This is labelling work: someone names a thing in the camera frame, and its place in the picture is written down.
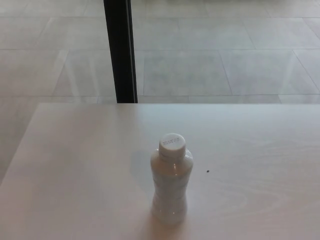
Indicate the white plastic bottle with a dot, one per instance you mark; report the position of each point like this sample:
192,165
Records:
171,190

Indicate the black vertical post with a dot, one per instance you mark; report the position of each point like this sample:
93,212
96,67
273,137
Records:
121,50

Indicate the white screw cap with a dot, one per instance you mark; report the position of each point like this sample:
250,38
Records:
172,145

